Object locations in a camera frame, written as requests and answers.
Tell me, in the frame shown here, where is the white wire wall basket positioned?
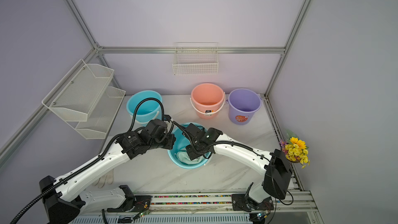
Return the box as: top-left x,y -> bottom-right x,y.
172,42 -> 219,76

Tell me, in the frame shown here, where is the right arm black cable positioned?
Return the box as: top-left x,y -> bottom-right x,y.
171,120 -> 294,206

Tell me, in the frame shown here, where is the mint green microfiber cloth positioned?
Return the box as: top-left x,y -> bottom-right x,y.
176,149 -> 204,165

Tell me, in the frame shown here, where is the teal plastic bucket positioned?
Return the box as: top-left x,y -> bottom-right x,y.
126,90 -> 162,125
167,128 -> 211,169

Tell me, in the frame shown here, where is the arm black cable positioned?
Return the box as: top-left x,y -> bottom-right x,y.
171,120 -> 294,206
9,97 -> 165,224

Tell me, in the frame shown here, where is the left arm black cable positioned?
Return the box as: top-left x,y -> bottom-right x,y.
9,97 -> 165,224

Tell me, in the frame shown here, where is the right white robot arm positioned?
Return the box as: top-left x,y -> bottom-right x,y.
181,123 -> 292,203

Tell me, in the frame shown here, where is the pink plastic bucket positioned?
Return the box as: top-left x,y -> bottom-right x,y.
190,83 -> 226,119

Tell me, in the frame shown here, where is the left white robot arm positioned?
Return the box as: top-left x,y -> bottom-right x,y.
39,115 -> 176,224

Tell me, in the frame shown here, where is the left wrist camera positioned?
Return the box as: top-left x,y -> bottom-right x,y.
163,114 -> 173,131

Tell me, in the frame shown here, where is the white mesh two-tier shelf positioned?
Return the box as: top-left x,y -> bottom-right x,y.
42,60 -> 125,140

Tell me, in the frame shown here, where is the purple plastic bucket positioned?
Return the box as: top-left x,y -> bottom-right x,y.
227,88 -> 262,125

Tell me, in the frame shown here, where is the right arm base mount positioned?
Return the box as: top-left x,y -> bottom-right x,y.
231,183 -> 274,212

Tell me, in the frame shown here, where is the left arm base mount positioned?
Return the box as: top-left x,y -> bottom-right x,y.
106,185 -> 152,213

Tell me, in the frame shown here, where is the yellow artificial flower bouquet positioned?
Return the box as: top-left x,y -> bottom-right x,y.
279,129 -> 311,168

